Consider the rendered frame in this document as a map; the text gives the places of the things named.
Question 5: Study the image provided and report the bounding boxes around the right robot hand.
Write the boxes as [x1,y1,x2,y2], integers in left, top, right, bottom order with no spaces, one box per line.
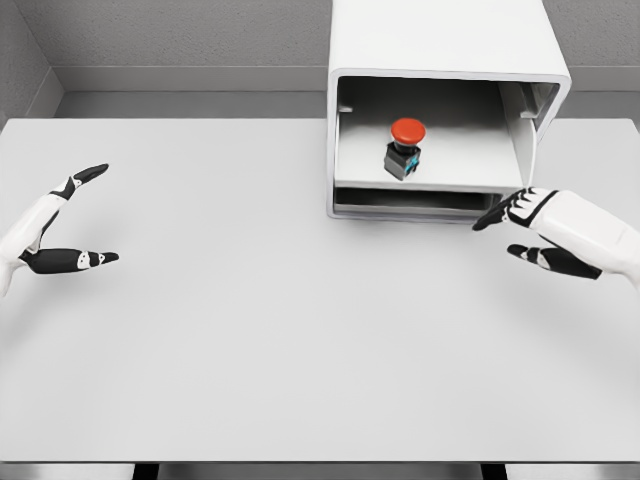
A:
[472,186,640,281]

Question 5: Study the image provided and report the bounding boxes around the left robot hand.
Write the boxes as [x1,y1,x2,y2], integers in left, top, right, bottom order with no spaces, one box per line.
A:
[0,163,121,300]

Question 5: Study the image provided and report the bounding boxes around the white tabletop storage cabinet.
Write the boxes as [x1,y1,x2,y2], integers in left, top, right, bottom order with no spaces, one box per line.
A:
[326,0,572,223]

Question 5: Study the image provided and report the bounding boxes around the white cabinet drawer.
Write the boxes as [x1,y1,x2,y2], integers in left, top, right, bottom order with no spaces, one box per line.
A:
[333,81,561,195]

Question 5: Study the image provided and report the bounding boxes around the red button load switch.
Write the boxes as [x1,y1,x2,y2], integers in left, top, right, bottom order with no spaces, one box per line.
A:
[383,117,427,182]

